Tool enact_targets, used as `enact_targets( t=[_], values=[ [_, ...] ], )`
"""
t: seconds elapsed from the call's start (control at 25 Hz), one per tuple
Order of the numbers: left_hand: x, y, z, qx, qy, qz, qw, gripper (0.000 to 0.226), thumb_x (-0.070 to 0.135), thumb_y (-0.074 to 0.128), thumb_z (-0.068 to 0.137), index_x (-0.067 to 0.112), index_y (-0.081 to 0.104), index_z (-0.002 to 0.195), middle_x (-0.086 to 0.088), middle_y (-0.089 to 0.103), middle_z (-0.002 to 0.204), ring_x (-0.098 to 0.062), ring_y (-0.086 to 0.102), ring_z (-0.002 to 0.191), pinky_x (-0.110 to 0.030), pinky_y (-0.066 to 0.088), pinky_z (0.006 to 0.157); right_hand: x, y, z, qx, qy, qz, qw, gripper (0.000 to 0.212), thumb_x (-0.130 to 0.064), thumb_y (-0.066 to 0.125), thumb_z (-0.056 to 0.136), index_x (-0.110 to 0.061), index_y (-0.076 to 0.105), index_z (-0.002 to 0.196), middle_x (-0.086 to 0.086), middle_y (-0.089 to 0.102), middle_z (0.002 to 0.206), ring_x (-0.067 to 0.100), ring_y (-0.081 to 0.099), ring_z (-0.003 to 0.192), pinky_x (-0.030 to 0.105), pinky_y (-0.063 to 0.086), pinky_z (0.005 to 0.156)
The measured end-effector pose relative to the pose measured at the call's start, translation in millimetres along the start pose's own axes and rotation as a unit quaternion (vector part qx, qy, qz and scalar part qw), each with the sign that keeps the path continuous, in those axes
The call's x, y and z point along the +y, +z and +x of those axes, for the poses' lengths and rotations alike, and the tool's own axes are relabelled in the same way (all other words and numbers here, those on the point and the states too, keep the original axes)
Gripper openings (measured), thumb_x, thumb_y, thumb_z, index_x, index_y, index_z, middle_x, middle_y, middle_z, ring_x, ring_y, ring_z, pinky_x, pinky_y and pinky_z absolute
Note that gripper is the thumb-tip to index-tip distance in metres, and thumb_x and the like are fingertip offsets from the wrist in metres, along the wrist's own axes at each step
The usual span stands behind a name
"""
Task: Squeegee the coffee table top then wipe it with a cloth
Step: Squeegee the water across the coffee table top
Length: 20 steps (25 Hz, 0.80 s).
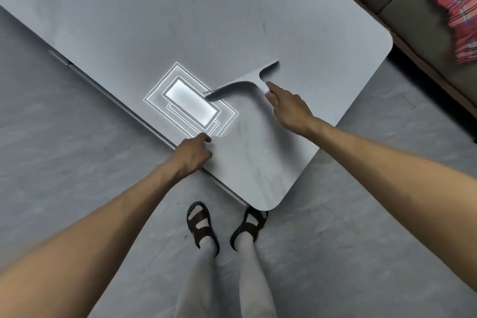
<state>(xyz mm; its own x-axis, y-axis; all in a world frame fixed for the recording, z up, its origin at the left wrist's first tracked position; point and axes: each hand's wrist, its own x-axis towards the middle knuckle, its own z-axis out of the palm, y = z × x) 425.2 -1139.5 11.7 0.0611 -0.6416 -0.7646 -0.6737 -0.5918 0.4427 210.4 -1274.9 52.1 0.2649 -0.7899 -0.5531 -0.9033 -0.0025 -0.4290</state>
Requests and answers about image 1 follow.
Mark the person's left hand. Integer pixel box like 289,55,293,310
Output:
167,132,214,180

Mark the person's right hand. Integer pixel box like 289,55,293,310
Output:
264,81,325,138

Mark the white squeegee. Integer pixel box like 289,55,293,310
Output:
204,59,280,100

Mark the person's left forearm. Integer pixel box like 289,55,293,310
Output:
0,163,183,318

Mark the person's right forearm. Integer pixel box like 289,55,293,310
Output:
307,120,477,291

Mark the person's left black sandal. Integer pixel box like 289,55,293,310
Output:
186,201,221,257

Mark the person's black sandal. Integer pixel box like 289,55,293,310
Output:
186,201,221,257
229,206,269,251

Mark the person's right black sandal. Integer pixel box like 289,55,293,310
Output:
229,206,269,251

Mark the person's left leg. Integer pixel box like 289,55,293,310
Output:
175,243,219,318

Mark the person's leg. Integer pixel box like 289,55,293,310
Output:
235,234,278,318
175,243,219,318

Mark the person's right leg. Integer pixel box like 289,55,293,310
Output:
235,234,278,318

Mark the long beige sofa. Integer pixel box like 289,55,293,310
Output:
304,0,477,110

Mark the white marble table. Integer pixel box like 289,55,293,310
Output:
0,0,394,212

